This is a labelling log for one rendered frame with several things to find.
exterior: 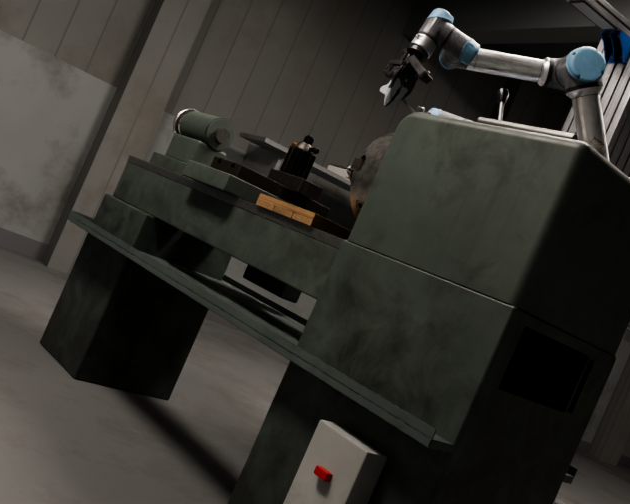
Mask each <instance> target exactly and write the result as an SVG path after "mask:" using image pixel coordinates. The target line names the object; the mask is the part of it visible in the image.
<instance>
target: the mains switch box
mask: <svg viewBox="0 0 630 504"><path fill-rule="evenodd" d="M386 461H387V456H386V455H385V454H383V453H382V452H381V451H379V450H378V449H376V448H375V447H373V446H372V445H370V444H369V443H367V442H366V441H364V440H363V439H361V438H360V437H359V436H357V435H356V434H354V433H353V432H351V431H350V430H348V429H347V428H345V427H344V426H342V425H341V424H338V423H334V422H330V421H326V420H320V421H319V424H318V426H317V428H316V430H315V433H314V435H313V437H312V439H311V442H310V444H309V446H308V449H307V451H306V453H305V455H304V458H303V460H302V462H301V465H300V467H299V469H298V471H297V474H296V476H295V478H294V480H293V483H292V485H291V487H290V490H289V492H288V494H287V496H286V499H285V501H284V503H283V504H368V502H369V500H370V497H371V495H372V493H373V490H374V488H375V486H376V484H377V481H378V479H379V477H380V474H381V472H382V470H383V468H384V465H385V463H386Z"/></svg>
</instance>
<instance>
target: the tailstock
mask: <svg viewBox="0 0 630 504"><path fill-rule="evenodd" d="M185 114H186V115H185ZM184 115H185V116H184ZM182 116H184V117H183V118H182V120H181V121H180V119H181V117H182ZM178 124H180V133H181V134H180V133H179V130H178ZM173 131H174V136H173V138H172V140H171V142H170V145H169V147H168V149H167V151H166V154H165V155H163V154H160V153H157V152H153V155H152V157H151V159H150V161H149V163H152V164H154V165H157V166H159V167H162V168H164V169H167V170H169V171H172V172H174V173H177V174H180V175H182V176H184V175H183V174H182V173H183V170H184V168H185V166H186V164H187V161H188V160H192V161H195V162H198V163H200V164H203V165H206V166H209V167H210V166H211V163H212V161H213V159H214V157H215V156H217V157H220V158H223V159H226V156H227V155H226V154H225V153H224V152H222V151H224V150H226V149H227V148H228V147H229V146H230V145H231V144H232V142H233V139H234V128H233V126H232V124H231V123H230V122H229V121H228V120H227V119H225V118H221V117H217V116H213V115H209V114H205V113H201V112H199V111H197V110H195V109H191V108H187V109H184V110H182V111H180V112H179V113H178V114H177V115H176V117H175V119H174V122H173Z"/></svg>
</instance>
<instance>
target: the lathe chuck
mask: <svg viewBox="0 0 630 504"><path fill-rule="evenodd" d="M394 133H395V132H393V133H388V134H385V135H383V136H381V137H379V138H377V139H376V140H374V141H373V142H372V143H371V144H370V145H369V146H368V147H367V148H366V149H365V150H364V152H363V153H362V154H361V157H363V158H364V156H366V160H365V162H364V164H363V166H362V168H361V170H359V172H358V169H356V168H354V171H353V174H352V178H351V184H350V202H351V207H352V210H353V213H354V216H355V218H356V219H357V218H358V215H359V213H360V211H361V210H359V209H358V207H357V201H358V200H360V201H361V202H362V204H364V202H365V199H366V197H367V195H368V192H369V190H370V187H371V183H372V179H373V176H374V173H375V171H376V168H377V166H378V164H379V163H380V161H381V159H382V158H383V157H384V155H385V154H386V151H387V149H388V147H389V145H390V142H391V140H392V138H393V136H394Z"/></svg>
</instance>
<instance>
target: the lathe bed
mask: <svg viewBox="0 0 630 504"><path fill-rule="evenodd" d="M127 161H128V162H127V164H126V166H125V168H124V171H123V173H122V175H121V177H120V180H119V182H118V184H117V187H116V189H115V191H114V193H113V196H114V197H116V198H118V199H120V200H122V201H124V202H126V203H128V204H130V205H132V206H134V207H136V208H138V209H140V210H142V211H144V212H146V213H148V214H150V215H152V216H154V217H156V218H157V219H159V220H161V221H163V222H165V223H167V224H169V225H171V226H173V227H175V228H177V229H179V230H181V231H183V232H185V233H187V234H189V235H191V236H193V237H195V238H197V239H199V240H201V241H203V242H205V243H207V244H209V245H211V246H213V247H214V248H216V249H218V250H220V251H222V252H224V253H226V254H228V255H230V256H232V257H234V258H236V259H238V260H240V261H242V262H244V263H246V264H248V265H250V266H252V267H254V268H256V269H258V270H260V271H262V272H264V273H266V274H268V275H269V276H271V277H273V278H275V279H277V280H279V281H281V282H283V283H285V284H287V285H289V286H291V287H293V288H295V289H297V290H299V291H301V292H303V293H305V294H307V295H309V296H311V297H313V298H315V299H318V296H319V294H320V292H321V290H322V287H323V285H324V283H325V281H326V278H327V276H328V274H329V271H330V269H331V267H332V265H333V262H334V260H335V258H336V255H337V253H338V251H339V249H340V246H341V244H342V242H343V240H344V239H341V238H339V237H336V236H334V235H331V234H329V233H326V232H324V231H321V230H319V229H316V228H314V227H311V226H308V225H306V224H303V223H301V222H298V221H296V220H293V219H291V218H288V217H286V216H283V215H281V214H278V213H276V212H273V211H271V210H268V209H265V208H263V207H260V206H258V205H255V204H253V203H250V202H248V201H245V200H243V199H240V198H238V197H235V196H233V195H230V194H228V193H225V192H222V191H220V190H217V189H215V188H212V187H210V186H207V185H205V184H202V183H200V182H197V181H195V180H192V179H190V178H187V177H185V176H182V175H180V174H177V173H174V172H172V171H169V170H167V169H164V168H162V167H159V166H157V165H154V164H152V163H149V162H147V161H144V160H142V159H139V158H137V157H134V156H131V155H129V158H128V160H127ZM590 361H591V362H590ZM590 361H589V363H588V366H591V365H592V364H594V361H593V363H592V360H590ZM590 363H592V364H590ZM592 366H593V365H592ZM592 366H591V367H588V368H587V367H586V368H587V369H586V370H585V371H586V373H584V374H583V376H584V377H583V378H582V379H581V381H580V382H582V383H579V386H580V389H579V386H578V388H577V390H576V393H575V395H576V396H577V394H578V396H577V397H578V398H579V396H580V394H581V389H583V386H584V385H583V383H584V384H585V382H586V380H587V377H588V375H589V373H590V371H591V368H592ZM587 370H588V373H587ZM585 374H586V375H585ZM587 374H588V375H587ZM585 378H586V379H585ZM583 379H584V380H585V381H584V380H583ZM580 384H581V385H580ZM582 385H583V386H582ZM578 391H579V392H578ZM575 395H574V396H575ZM577 397H573V399H572V402H571V404H570V406H569V409H568V410H569V411H568V412H570V413H572V411H573V409H574V407H575V405H576V403H577V400H578V398H577ZM575 399H576V400H575ZM573 401H574V403H573ZM575 401H576V402H575ZM572 408H573V409H572ZM571 409H572V410H571Z"/></svg>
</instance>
